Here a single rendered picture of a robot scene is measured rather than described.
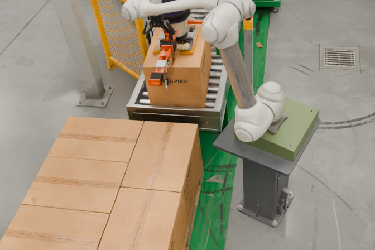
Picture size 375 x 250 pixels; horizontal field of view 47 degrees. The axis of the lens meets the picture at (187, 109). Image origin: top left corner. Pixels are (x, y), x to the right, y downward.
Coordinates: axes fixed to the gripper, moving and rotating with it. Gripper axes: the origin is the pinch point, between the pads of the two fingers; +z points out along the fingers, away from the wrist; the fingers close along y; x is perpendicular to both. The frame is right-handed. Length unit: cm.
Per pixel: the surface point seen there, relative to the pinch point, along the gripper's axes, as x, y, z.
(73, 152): 36, 64, 68
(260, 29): -207, -50, 122
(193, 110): -5, -14, 61
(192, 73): -11.5, -14.7, 33.2
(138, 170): 47, 14, 68
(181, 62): -15.9, -6.8, 27.4
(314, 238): 51, -101, 122
